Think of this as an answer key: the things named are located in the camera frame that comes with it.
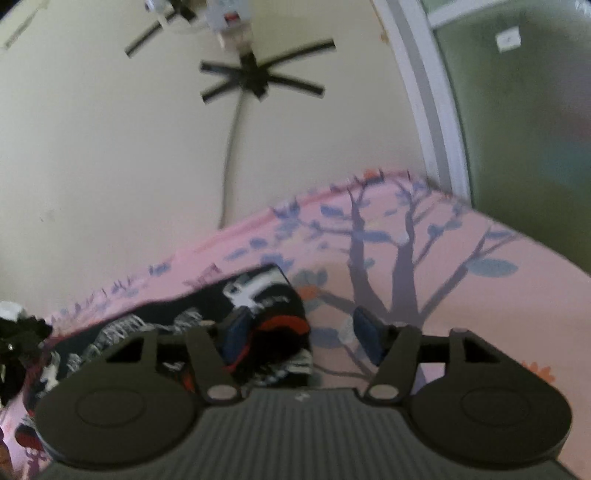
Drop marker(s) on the white window frame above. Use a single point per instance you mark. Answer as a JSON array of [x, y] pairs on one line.
[[425, 92]]

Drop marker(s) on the white sticker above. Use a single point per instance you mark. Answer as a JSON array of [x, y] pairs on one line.
[[508, 40]]

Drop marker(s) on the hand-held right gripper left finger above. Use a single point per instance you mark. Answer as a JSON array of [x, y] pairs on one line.
[[238, 337]]

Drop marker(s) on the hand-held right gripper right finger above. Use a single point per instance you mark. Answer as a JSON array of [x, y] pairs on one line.
[[367, 332]]

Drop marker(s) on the frosted green glass pane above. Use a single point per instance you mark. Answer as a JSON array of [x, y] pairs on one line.
[[521, 138]]

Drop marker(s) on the pink floral bedsheet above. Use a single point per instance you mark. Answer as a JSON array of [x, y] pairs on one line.
[[415, 258]]

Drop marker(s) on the black sweater red white print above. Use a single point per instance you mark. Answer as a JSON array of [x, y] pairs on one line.
[[272, 295]]

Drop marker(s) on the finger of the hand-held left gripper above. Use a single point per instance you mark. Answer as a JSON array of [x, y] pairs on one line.
[[27, 328], [14, 360]]

